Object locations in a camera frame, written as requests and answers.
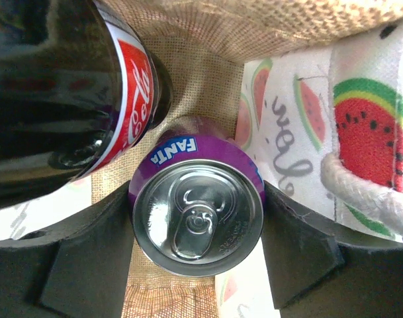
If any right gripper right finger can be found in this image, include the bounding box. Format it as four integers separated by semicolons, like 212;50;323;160
261;184;403;317

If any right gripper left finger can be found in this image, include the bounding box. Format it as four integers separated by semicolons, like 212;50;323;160
0;184;134;317

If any purple Fanta can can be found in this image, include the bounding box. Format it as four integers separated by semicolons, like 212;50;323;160
128;115;265;277

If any burlap canvas watermelon bag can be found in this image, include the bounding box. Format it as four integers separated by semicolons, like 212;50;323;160
0;0;403;318

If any glass cola bottle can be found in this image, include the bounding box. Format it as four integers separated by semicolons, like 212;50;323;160
0;1;173;209

